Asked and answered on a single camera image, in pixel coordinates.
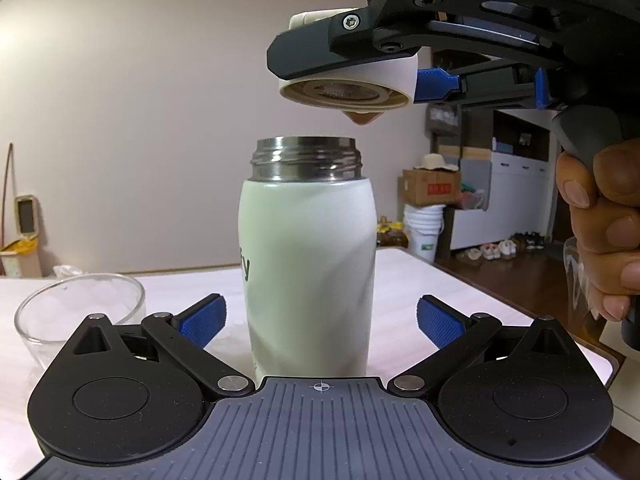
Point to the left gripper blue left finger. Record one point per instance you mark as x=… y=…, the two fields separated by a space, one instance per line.
x=183 y=338

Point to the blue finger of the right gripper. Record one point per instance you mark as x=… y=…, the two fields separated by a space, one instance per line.
x=499 y=84
x=316 y=43

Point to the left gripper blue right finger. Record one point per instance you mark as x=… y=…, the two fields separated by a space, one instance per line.
x=459 y=340

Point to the white bottle cap lid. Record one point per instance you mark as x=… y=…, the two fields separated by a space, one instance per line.
x=362 y=92

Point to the white thermos bottle body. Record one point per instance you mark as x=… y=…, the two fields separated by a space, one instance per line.
x=307 y=241

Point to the person right hand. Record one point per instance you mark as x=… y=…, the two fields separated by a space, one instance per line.
x=604 y=212

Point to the brown cardboard box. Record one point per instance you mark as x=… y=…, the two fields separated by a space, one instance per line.
x=421 y=188

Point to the stack of white buckets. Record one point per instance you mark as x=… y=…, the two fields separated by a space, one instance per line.
x=423 y=226

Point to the shoes on floor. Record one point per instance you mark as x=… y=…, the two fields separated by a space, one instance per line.
x=506 y=249

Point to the clear glass bowl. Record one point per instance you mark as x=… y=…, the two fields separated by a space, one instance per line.
x=49 y=316

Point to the cardboard box yellow top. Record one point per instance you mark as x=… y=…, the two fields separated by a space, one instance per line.
x=20 y=259

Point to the leaning wooden stick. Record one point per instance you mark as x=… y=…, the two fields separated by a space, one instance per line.
x=5 y=191

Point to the white wall cabinet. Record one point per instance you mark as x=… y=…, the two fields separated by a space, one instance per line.
x=506 y=161

